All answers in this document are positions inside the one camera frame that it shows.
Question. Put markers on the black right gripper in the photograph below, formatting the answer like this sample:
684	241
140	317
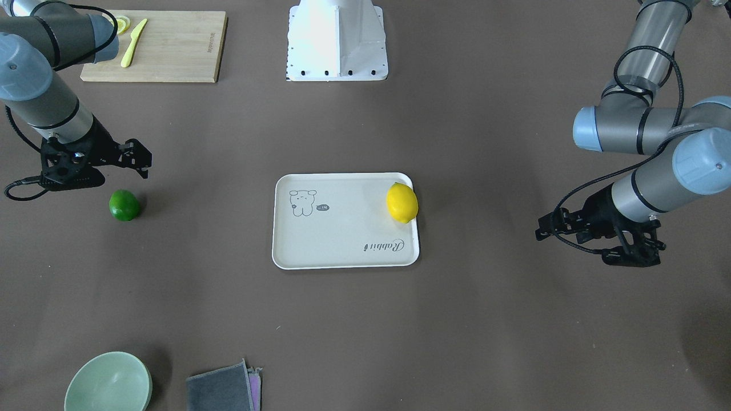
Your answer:
104	145

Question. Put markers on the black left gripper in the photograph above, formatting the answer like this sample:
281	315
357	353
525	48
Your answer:
597	213

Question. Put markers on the green lime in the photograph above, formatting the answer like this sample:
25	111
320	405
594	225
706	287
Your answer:
123	205

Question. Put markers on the yellow lemon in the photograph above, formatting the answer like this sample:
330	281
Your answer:
402	203

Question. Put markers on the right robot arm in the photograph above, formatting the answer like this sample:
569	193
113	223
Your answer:
39	39

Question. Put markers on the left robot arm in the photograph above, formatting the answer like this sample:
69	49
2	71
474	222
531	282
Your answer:
641	111

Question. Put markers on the cream rabbit tray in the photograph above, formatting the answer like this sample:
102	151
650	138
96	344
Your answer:
324	221

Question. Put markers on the bamboo cutting board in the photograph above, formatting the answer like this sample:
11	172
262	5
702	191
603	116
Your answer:
174	47

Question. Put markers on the yellow plastic knife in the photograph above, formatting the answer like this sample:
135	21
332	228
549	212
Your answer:
129	54

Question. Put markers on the lemon slice far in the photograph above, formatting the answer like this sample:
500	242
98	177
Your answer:
123	24

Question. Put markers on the mint green bowl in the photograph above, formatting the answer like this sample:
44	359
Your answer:
110	381

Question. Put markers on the purple cloth underneath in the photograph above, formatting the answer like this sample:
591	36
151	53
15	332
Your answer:
255	387

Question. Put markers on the grey folded cloth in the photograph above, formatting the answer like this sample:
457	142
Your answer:
222	389

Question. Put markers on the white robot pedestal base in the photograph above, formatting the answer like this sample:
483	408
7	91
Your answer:
331	41

